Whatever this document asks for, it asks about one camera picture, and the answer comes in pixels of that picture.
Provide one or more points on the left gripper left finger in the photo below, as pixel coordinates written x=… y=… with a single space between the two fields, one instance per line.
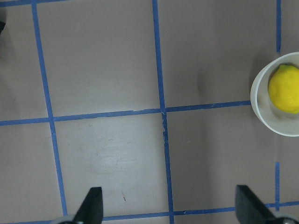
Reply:
x=90 y=211

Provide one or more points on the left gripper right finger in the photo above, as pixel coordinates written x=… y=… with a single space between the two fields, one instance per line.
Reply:
x=249 y=209

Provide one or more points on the white bowl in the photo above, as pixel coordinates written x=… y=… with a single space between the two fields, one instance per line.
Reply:
x=280 y=122

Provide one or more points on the yellow lemon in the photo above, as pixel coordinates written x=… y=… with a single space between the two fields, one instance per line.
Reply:
x=283 y=88

